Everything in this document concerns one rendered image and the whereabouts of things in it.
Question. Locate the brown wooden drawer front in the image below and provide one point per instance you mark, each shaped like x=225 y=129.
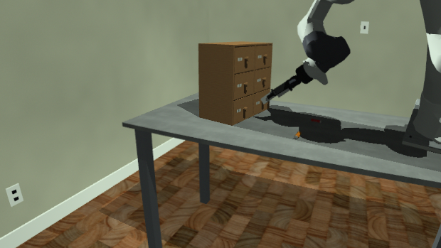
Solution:
x=263 y=55
x=258 y=106
x=242 y=108
x=262 y=79
x=243 y=54
x=243 y=83

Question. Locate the brown chest of drawers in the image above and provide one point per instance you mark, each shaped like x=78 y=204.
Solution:
x=216 y=82

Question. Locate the orange battery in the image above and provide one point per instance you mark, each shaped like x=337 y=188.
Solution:
x=297 y=135

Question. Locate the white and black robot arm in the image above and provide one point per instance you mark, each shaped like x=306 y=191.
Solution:
x=325 y=52

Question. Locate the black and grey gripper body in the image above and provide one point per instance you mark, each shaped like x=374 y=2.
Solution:
x=302 y=75

